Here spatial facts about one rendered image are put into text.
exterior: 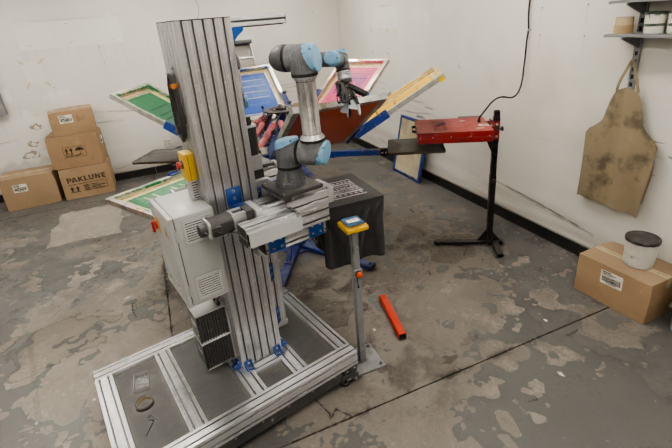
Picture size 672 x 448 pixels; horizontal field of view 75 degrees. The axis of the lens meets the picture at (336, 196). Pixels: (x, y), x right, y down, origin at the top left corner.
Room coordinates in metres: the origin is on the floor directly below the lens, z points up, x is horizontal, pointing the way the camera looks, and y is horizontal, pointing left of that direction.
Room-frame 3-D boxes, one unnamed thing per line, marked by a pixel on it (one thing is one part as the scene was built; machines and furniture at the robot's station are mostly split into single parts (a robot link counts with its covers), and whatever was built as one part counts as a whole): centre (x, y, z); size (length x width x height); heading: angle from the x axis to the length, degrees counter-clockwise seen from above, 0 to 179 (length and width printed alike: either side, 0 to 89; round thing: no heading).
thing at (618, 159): (2.90, -2.00, 1.06); 0.53 x 0.07 x 1.05; 21
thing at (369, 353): (2.13, -0.08, 0.48); 0.22 x 0.22 x 0.96; 21
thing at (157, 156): (3.78, 1.07, 0.91); 1.34 x 0.40 x 0.08; 81
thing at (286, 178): (2.00, 0.21, 1.31); 0.15 x 0.15 x 0.10
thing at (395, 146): (3.58, -0.26, 0.91); 1.34 x 0.40 x 0.08; 81
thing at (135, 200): (2.97, 0.97, 1.05); 1.08 x 0.61 x 0.23; 141
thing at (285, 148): (2.00, 0.20, 1.42); 0.13 x 0.12 x 0.14; 68
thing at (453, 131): (3.47, -1.00, 1.06); 0.61 x 0.46 x 0.12; 81
